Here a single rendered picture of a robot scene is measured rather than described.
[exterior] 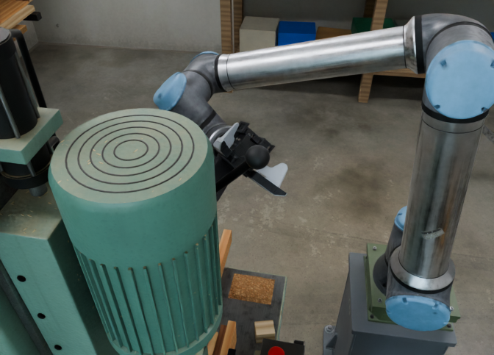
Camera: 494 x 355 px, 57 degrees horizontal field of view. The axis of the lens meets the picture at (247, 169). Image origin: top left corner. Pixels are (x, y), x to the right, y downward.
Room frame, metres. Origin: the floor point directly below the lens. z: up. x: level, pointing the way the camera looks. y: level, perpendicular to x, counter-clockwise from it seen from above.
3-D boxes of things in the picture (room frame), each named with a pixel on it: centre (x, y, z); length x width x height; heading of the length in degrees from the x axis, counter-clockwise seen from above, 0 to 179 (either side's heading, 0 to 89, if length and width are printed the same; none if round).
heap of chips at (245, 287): (0.63, -0.01, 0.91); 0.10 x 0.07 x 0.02; 79
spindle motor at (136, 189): (0.38, 0.12, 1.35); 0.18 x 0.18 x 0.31
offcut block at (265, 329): (0.51, -0.04, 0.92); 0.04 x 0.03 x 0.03; 96
